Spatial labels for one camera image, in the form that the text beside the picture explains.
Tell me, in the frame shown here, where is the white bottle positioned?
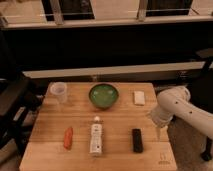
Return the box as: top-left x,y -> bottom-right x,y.
89,116 -> 103,156

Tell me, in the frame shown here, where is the black chair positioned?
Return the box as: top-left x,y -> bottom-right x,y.
0,77 -> 42,153
186,48 -> 213,162

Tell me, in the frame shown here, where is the clear plastic cup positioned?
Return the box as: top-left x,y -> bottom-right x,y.
50,82 -> 67,103

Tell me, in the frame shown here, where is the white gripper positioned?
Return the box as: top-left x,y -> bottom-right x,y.
150,106 -> 173,141

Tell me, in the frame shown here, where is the white sponge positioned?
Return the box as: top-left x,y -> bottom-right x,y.
134,91 -> 145,105

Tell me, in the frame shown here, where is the black chair right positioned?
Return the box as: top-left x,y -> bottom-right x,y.
186,48 -> 213,162

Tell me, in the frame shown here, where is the orange carrot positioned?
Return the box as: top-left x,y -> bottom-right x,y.
63,127 -> 73,150

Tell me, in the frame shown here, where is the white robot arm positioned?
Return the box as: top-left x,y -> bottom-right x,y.
150,86 -> 213,139

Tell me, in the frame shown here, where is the green bowl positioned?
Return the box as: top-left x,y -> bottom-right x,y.
89,83 -> 119,109

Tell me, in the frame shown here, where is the black chair left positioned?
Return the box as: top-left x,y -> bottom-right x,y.
0,77 -> 42,153

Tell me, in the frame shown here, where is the black eraser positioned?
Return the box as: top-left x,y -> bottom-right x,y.
132,129 -> 143,153

